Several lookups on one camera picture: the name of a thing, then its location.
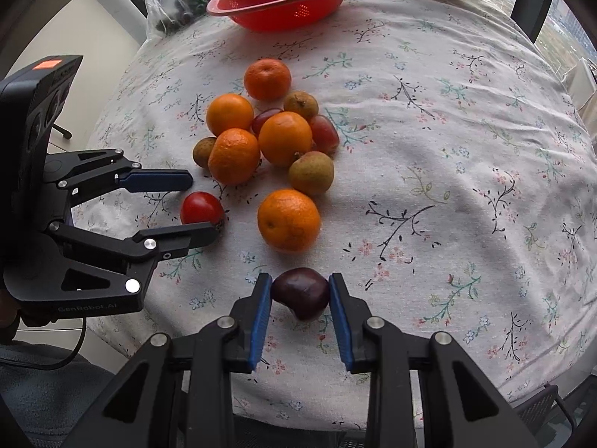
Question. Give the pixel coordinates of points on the dark brown chestnut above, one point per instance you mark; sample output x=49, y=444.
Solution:
x=301, y=293

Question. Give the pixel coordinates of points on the person's grey clothing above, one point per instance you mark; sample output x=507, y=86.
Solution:
x=46, y=392

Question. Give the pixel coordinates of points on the black mesh chair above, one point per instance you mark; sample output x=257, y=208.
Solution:
x=536, y=406

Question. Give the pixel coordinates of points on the black chair leg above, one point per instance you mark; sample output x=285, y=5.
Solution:
x=59, y=131

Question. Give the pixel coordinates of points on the orange mandarin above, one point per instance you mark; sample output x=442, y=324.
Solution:
x=267, y=79
x=229, y=114
x=233, y=156
x=289, y=220
x=285, y=138

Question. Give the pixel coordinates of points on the red round tomato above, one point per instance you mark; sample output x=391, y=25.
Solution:
x=202, y=208

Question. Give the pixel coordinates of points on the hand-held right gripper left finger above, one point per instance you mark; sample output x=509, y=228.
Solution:
x=261, y=326

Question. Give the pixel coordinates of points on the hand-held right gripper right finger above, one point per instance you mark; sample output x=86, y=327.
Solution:
x=339, y=326

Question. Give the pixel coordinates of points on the red oblong cherry tomato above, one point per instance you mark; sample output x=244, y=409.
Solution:
x=325, y=134

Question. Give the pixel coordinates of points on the white bag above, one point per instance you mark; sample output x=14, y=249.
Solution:
x=588, y=88

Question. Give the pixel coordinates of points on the brown longan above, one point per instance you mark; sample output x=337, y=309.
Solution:
x=301, y=105
x=311, y=173
x=203, y=151

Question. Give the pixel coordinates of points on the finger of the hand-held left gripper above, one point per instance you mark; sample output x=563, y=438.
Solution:
x=182, y=235
x=158, y=180

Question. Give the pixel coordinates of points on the black window frame post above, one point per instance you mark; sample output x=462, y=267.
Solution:
x=529, y=4

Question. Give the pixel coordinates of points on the floral white tablecloth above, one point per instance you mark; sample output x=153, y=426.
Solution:
x=466, y=149

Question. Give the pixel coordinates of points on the dark red plum middle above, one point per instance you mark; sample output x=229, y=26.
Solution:
x=265, y=119

